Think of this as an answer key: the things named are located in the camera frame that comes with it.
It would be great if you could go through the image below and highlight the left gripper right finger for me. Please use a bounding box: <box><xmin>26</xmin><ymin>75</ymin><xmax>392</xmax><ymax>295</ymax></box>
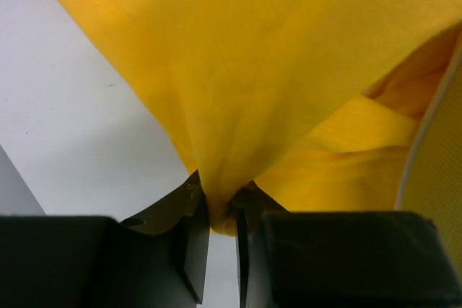
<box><xmin>227</xmin><ymin>183</ymin><xmax>461</xmax><ymax>307</ymax></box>

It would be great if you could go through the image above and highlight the cream pillow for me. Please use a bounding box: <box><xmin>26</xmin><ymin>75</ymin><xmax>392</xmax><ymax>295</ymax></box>
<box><xmin>396</xmin><ymin>38</ymin><xmax>461</xmax><ymax>272</ymax></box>

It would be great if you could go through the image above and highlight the yellow pillowcase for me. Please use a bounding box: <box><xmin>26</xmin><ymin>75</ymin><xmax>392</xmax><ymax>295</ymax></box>
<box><xmin>58</xmin><ymin>0</ymin><xmax>461</xmax><ymax>234</ymax></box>

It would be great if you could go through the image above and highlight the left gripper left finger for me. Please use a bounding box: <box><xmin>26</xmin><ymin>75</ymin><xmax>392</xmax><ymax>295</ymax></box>
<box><xmin>1</xmin><ymin>173</ymin><xmax>209</xmax><ymax>307</ymax></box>

